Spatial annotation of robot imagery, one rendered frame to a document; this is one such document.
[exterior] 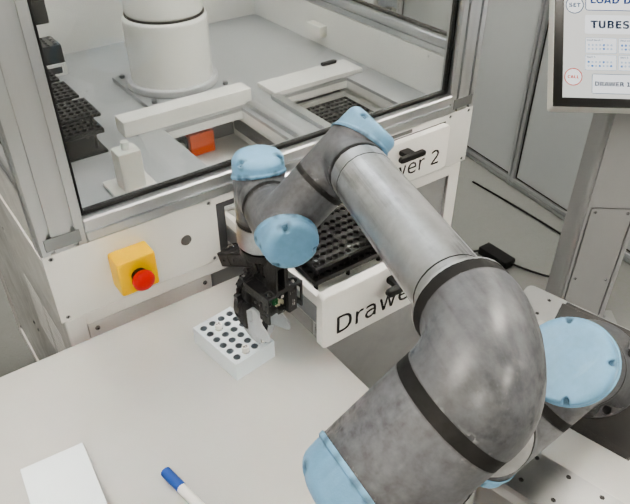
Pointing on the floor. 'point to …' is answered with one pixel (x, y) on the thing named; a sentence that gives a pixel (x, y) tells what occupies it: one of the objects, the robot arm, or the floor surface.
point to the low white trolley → (167, 412)
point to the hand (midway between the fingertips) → (260, 332)
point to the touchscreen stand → (602, 210)
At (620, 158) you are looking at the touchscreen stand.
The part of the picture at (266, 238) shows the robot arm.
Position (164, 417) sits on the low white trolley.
